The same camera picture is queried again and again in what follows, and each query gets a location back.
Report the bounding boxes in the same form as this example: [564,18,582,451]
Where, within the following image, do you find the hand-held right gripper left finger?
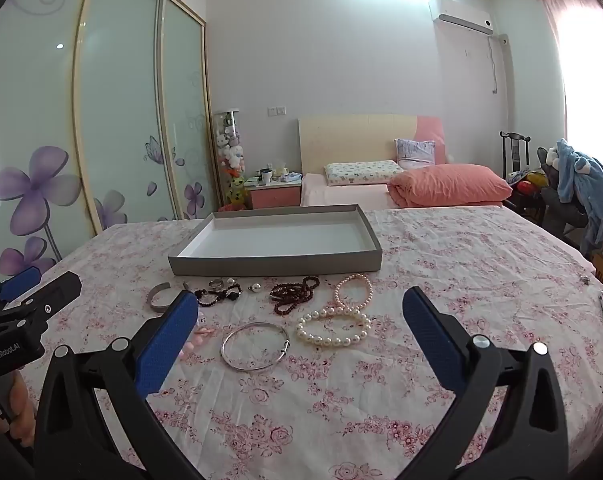
[31,290,204,480]

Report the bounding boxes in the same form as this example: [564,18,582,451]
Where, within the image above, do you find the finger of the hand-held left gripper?
[8,271,82,322]
[0,266,43,312]

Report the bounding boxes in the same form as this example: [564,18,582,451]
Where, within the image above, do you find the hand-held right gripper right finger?
[401,286,569,480]

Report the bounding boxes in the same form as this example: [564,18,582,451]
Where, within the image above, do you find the pale pink bead bracelet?
[178,327,214,361]

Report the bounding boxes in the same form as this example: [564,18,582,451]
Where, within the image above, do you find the silver cuff bangle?
[148,281,189,314]

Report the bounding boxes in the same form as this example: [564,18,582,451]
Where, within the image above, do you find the black bead bracelet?
[194,279,243,307]

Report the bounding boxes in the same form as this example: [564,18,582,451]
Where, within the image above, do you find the pink pearl bracelet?
[334,273,373,311]

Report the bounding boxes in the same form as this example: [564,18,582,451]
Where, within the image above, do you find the white pearl bracelet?
[296,306,372,350]

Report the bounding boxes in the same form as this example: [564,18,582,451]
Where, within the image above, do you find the thin silver bangle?
[220,321,290,372]

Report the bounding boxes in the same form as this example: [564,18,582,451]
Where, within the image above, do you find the dark red bead necklace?
[270,276,320,315]

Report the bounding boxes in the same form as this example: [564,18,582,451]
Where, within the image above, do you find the grey cardboard tray box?
[168,203,383,277]

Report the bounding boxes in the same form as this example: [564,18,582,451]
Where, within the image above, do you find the person's left hand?
[0,366,38,448]

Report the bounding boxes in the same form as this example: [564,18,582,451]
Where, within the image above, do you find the pink floral bedsheet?
[8,205,603,480]

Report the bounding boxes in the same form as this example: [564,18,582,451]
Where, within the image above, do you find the orange-pink pillow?
[387,163,513,208]

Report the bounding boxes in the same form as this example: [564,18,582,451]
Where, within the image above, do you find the pink nightstand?
[244,176,302,210]

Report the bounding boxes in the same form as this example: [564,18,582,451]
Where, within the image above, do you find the dark office chair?
[535,147,598,242]

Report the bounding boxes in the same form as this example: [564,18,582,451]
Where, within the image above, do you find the patterned white pillow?
[324,160,405,187]

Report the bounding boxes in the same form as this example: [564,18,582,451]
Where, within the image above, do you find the plush toy display tube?
[214,109,247,208]

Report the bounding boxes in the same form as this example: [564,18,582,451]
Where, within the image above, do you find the yellow and red plush toys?
[511,170,549,197]

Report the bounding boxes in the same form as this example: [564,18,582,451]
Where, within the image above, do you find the lilac pillow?
[395,139,437,170]

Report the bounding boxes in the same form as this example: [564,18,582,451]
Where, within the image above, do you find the sliding door wardrobe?
[0,0,222,281]

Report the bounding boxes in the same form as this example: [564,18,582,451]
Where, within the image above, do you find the black wooden chair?
[500,131,532,183]

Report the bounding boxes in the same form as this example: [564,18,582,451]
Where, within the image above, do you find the beige and pink headboard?
[298,114,447,196]

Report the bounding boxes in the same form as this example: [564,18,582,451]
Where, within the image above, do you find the blue fleece garment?
[556,139,603,256]

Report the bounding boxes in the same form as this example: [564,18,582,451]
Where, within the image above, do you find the white air conditioner pipe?
[487,34,510,96]

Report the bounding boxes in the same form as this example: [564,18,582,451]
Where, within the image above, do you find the white air conditioner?
[429,0,495,37]

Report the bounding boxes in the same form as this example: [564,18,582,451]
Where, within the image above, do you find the pink curtain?
[530,0,603,161]

